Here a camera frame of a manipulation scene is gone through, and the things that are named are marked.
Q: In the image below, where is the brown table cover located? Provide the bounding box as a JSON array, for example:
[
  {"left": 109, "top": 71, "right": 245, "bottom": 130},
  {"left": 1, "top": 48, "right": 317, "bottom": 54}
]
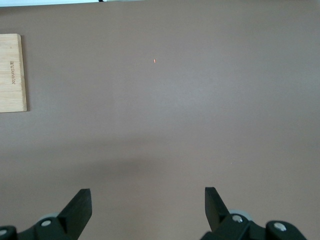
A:
[{"left": 0, "top": 1, "right": 320, "bottom": 240}]

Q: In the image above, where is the bamboo cutting board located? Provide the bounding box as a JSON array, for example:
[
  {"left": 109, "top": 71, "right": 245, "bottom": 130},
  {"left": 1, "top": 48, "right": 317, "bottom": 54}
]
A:
[{"left": 0, "top": 33, "right": 28, "bottom": 113}]

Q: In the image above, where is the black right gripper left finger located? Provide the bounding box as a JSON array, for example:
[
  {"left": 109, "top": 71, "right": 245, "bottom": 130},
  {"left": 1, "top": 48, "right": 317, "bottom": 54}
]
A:
[{"left": 0, "top": 188, "right": 93, "bottom": 240}]

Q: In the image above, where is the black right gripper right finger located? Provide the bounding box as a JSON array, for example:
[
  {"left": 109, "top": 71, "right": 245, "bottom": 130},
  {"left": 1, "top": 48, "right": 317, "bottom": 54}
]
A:
[{"left": 201, "top": 186, "right": 308, "bottom": 240}]

